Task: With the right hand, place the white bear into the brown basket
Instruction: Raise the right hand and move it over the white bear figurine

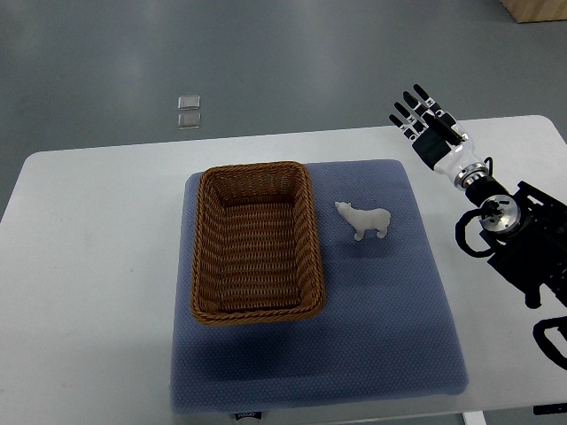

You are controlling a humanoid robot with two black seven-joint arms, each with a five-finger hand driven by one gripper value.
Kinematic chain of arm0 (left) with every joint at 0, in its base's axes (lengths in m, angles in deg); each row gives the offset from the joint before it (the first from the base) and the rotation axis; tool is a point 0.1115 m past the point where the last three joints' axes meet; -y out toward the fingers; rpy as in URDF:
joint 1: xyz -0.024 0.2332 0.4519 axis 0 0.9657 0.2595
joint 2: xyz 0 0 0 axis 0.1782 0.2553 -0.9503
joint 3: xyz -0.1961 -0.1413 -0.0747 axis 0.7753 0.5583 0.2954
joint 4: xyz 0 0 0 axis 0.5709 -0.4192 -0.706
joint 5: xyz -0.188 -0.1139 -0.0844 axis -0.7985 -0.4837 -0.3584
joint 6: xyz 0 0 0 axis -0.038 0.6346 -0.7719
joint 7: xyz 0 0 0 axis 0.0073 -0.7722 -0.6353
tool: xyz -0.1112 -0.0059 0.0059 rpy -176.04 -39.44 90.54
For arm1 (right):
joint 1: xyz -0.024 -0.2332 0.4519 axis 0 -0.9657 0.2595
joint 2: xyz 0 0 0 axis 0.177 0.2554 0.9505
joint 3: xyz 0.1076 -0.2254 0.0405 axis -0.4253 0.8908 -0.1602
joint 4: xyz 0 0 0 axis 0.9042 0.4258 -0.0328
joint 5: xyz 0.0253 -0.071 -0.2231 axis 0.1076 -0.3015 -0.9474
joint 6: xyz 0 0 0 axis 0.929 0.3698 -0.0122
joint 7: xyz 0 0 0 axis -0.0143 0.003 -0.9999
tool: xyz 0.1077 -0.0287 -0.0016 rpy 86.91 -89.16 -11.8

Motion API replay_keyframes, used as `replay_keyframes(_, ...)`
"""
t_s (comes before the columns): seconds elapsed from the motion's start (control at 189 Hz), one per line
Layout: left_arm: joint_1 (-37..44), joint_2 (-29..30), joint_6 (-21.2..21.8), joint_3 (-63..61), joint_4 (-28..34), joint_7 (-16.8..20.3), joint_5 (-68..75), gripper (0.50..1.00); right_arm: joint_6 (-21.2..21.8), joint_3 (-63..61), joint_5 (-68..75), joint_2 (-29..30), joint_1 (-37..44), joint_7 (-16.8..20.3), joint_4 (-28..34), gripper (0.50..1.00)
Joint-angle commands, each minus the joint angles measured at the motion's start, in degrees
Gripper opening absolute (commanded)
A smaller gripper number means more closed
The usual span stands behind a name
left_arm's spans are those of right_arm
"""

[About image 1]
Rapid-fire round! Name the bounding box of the blue padded mat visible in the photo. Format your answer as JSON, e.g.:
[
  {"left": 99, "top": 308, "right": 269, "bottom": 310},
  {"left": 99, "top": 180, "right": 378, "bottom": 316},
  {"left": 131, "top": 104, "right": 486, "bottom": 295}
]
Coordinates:
[{"left": 170, "top": 159, "right": 468, "bottom": 414}]

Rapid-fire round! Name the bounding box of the wooden box corner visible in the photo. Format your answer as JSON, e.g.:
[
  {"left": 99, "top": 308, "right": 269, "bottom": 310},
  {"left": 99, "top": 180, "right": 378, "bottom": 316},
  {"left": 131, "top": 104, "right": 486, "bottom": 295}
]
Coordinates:
[{"left": 501, "top": 0, "right": 566, "bottom": 23}]

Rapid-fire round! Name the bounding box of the white bear figurine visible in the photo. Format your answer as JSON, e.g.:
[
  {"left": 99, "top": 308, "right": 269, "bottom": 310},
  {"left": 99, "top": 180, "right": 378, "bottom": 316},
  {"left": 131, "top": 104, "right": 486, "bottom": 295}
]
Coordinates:
[{"left": 334, "top": 202, "right": 392, "bottom": 242}]

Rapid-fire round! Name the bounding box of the brown wicker basket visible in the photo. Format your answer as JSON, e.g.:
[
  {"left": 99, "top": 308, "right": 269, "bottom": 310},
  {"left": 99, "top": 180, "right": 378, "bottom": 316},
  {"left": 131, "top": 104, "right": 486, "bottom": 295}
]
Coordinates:
[{"left": 190, "top": 161, "right": 325, "bottom": 326}]

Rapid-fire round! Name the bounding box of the upper metal floor plate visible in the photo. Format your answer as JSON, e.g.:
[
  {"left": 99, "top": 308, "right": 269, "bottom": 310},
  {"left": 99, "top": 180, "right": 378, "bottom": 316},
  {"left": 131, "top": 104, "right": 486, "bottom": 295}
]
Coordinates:
[{"left": 177, "top": 95, "right": 200, "bottom": 111}]

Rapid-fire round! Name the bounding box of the black table control panel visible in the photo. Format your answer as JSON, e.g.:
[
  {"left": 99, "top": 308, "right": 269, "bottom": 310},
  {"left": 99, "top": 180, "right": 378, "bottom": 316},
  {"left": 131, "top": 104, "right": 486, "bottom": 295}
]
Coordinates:
[{"left": 532, "top": 405, "right": 566, "bottom": 416}]

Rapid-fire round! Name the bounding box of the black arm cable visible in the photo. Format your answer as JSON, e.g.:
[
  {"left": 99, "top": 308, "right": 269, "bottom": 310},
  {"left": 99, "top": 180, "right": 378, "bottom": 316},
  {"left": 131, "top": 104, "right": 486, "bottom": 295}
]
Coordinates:
[{"left": 454, "top": 209, "right": 495, "bottom": 257}]

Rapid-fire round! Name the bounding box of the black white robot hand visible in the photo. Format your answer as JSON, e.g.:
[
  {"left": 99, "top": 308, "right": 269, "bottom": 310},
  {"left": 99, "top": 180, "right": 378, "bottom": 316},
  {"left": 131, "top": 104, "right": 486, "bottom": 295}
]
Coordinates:
[{"left": 389, "top": 84, "right": 488, "bottom": 190}]

